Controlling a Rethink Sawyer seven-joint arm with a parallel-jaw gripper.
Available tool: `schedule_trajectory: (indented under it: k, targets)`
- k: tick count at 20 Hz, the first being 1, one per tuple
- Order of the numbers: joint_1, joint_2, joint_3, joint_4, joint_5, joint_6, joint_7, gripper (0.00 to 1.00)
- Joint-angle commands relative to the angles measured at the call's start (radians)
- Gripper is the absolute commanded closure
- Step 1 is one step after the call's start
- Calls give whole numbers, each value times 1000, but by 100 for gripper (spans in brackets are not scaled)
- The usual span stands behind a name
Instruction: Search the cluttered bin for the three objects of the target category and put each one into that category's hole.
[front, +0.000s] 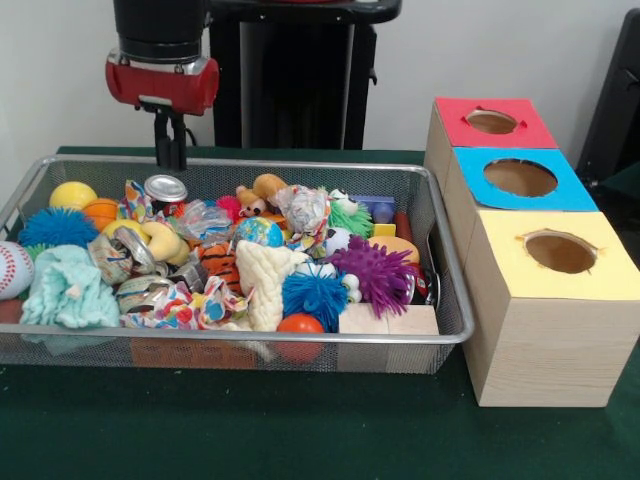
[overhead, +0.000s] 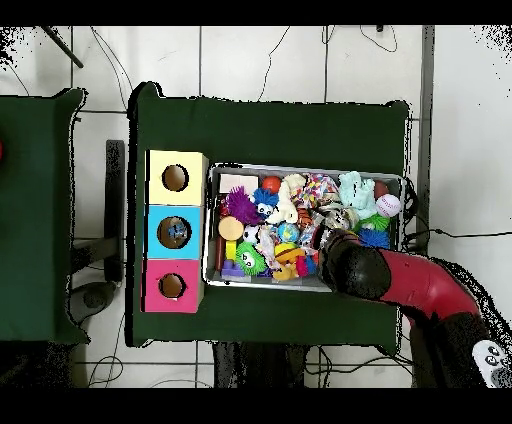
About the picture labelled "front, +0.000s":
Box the mint green cloth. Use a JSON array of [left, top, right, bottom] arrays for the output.
[[19, 244, 122, 330]]

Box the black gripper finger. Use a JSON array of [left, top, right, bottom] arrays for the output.
[[153, 113, 173, 169], [170, 114, 189, 172]]

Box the smooth orange ball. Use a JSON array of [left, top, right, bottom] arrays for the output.
[[276, 313, 327, 365]]

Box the purple spiky ball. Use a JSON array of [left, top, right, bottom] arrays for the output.
[[327, 234, 419, 319]]

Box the dark green table cloth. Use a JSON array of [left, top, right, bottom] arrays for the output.
[[0, 144, 640, 480]]

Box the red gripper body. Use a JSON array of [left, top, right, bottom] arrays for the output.
[[104, 57, 221, 117]]

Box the black soda can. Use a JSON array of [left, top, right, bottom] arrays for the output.
[[143, 174, 189, 214]]

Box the wooden box with three holes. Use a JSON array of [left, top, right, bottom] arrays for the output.
[[423, 96, 640, 409]]

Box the black upright stand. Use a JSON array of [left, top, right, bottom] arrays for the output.
[[574, 7, 640, 176]]

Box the small soccer ball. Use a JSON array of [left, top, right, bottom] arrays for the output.
[[324, 227, 354, 257]]

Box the yellow ball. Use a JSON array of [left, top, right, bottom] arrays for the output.
[[48, 180, 99, 211]]

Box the white baseball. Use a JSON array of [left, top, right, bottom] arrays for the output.
[[0, 241, 36, 301]]

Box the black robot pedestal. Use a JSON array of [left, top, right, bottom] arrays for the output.
[[204, 0, 404, 150]]

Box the shallow mesh bin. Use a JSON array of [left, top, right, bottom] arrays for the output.
[[0, 153, 476, 375]]

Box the globe print ball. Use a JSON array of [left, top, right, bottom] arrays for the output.
[[233, 216, 285, 249]]

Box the blue spiky ball with eyes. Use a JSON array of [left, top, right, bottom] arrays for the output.
[[282, 262, 362, 334]]

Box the green covered side table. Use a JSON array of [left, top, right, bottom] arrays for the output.
[[592, 160, 640, 211]]

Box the green spiky ball with eyes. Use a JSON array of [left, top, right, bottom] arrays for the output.
[[327, 188, 376, 239]]

